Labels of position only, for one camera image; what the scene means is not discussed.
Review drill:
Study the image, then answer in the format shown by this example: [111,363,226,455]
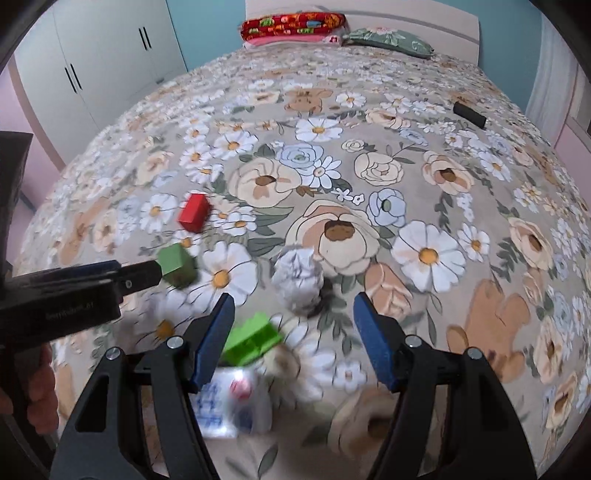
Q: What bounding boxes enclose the white wardrobe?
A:
[14,0,189,134]

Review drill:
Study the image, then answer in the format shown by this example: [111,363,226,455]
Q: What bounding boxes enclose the floral bedsheet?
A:
[14,44,591,480]

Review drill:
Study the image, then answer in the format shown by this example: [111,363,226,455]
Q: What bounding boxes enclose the light green plastic brick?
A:
[221,312,283,368]

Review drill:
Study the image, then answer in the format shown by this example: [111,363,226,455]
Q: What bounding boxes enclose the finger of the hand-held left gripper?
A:
[60,260,163,294]

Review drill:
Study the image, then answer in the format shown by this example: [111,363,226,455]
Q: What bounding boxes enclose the dark green wooden block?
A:
[157,244,197,289]

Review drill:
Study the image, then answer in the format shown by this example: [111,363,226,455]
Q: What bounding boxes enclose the red floral pillow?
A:
[240,13,347,42]

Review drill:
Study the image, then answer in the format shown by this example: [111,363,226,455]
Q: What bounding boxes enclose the white packet with blue print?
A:
[196,367,273,437]

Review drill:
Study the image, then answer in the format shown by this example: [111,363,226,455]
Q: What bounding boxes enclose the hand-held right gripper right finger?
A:
[353,292,539,480]

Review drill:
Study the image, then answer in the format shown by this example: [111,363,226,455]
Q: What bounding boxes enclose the white paper ball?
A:
[271,247,324,317]

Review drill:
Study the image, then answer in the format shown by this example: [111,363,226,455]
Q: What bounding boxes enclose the person's left hand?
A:
[25,344,55,430]

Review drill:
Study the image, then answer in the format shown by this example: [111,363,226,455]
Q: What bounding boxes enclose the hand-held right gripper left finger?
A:
[51,292,236,480]

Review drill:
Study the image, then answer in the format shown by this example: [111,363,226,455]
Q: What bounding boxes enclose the red wooden block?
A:
[178,193,212,233]

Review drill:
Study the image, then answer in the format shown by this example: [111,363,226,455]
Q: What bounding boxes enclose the black rectangular object on bed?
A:
[452,102,488,130]

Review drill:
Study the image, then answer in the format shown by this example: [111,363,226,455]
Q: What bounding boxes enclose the beige headboard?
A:
[244,0,481,75]

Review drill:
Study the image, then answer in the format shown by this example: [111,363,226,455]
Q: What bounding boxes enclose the white curtain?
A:
[526,18,583,134]

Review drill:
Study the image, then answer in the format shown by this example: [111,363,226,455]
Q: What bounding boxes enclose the pink pillow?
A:
[243,33,345,49]

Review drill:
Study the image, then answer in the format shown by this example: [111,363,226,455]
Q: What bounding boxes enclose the green floral pillow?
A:
[342,28,435,61]

